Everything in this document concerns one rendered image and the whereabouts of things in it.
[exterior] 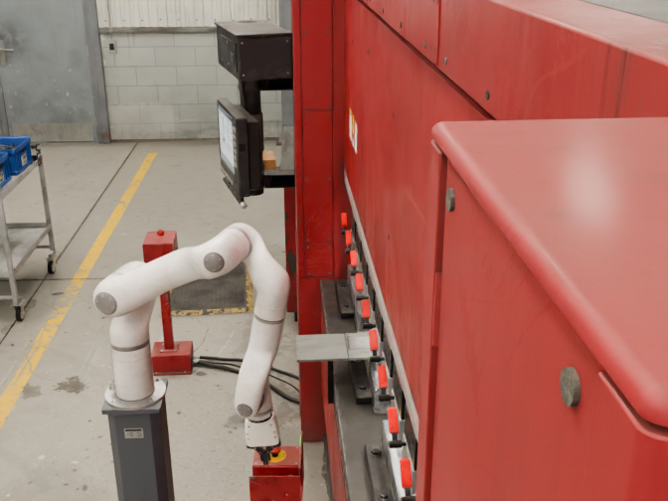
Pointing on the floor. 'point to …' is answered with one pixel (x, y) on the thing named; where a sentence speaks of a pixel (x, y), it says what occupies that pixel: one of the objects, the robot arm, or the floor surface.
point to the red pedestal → (173, 355)
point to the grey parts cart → (24, 236)
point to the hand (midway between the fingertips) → (265, 456)
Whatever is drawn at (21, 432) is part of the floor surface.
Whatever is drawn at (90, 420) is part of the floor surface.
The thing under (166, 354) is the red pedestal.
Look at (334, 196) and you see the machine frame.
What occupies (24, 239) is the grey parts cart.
